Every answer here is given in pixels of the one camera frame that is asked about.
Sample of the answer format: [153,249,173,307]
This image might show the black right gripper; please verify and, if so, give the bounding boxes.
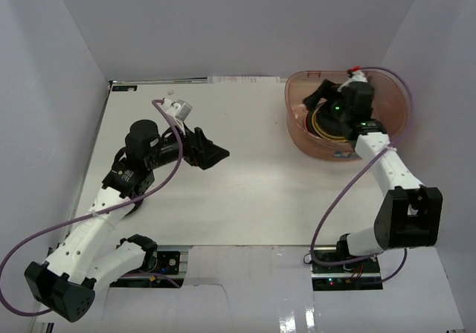
[302,80,351,125]

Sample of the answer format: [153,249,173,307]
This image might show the red and teal plate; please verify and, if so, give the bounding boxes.
[303,112,312,132]

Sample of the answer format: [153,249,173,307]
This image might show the yellow patterned plate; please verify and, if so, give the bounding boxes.
[310,110,347,143]

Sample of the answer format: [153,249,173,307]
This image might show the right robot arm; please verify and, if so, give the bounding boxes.
[303,79,443,273]

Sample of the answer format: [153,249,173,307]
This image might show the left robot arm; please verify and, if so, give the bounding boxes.
[25,120,230,323]

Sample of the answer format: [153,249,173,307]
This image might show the pink translucent plastic bin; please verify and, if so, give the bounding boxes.
[285,68,411,162]

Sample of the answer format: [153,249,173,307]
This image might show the black label sticker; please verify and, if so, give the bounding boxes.
[111,85,138,92]

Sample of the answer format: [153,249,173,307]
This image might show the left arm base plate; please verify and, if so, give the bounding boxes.
[109,250,184,288]

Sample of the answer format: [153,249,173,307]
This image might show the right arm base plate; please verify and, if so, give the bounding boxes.
[303,253,383,292]

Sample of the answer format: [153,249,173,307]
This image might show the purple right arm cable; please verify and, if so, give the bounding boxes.
[310,65,412,282]

